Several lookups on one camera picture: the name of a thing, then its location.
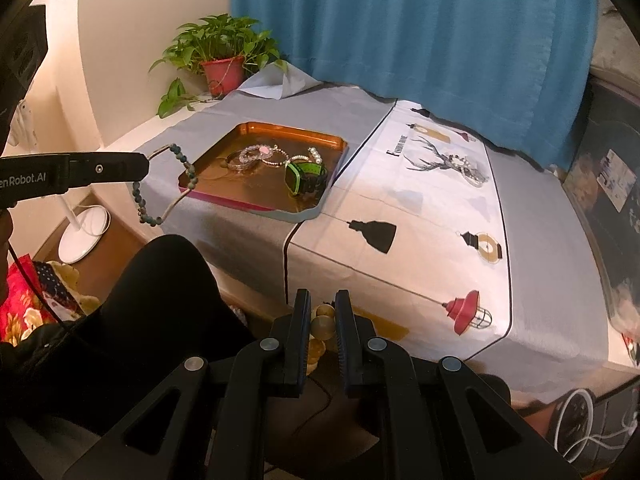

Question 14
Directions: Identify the blue curtain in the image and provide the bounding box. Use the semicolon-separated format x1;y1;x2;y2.
231;0;598;169

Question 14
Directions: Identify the white printed table runner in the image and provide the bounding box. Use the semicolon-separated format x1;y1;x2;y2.
285;101;511;360

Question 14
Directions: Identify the pile of tangled jewelry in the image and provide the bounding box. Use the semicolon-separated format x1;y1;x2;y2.
447;154;489;188

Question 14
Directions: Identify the green bead string bracelet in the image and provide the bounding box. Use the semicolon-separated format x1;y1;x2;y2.
130;142;200;228

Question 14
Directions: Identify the white floor fan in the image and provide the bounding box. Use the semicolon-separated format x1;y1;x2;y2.
9;99;111;264

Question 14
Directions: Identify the silver ring bracelet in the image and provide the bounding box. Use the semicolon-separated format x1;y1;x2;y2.
237;143;274;165

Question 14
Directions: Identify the green black smartwatch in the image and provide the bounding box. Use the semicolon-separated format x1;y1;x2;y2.
284;162;329;196

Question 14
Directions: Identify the green potted plant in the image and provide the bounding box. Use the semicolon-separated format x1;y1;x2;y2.
152;13;284;100

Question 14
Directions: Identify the wooden bead bracelet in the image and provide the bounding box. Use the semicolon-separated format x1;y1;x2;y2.
305;301;338;376

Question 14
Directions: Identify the dark storage cabinet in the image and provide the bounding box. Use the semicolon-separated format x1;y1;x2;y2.
563;78;639;340

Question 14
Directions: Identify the gold bangle bracelet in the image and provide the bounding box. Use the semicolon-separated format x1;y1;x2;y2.
219;152;262;174

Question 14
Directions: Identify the orange metal tray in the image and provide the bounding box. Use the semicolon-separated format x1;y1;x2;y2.
178;122;348;223

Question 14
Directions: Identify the pink stone bracelet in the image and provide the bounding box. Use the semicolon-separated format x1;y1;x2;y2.
257;144;292;168

